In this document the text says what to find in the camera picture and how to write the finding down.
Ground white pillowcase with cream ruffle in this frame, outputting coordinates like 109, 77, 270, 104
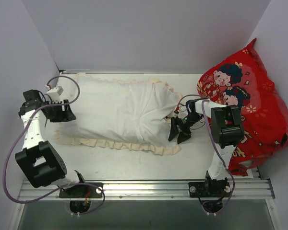
54, 73, 182, 155

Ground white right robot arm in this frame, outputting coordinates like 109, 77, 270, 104
168, 99, 244, 196

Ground red cartoon print pillow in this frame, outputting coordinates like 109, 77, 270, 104
197, 39, 288, 176

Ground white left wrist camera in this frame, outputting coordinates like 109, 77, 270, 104
46, 85, 64, 102

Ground aluminium back rail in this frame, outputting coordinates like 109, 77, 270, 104
59, 69, 91, 74

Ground aluminium rail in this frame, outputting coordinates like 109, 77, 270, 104
59, 69, 91, 74
16, 178, 276, 201

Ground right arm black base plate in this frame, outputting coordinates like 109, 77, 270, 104
188, 180, 231, 198

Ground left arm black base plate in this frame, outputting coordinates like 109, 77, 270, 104
59, 182, 104, 198

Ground aluminium front rail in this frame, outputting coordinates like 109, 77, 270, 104
16, 178, 276, 201

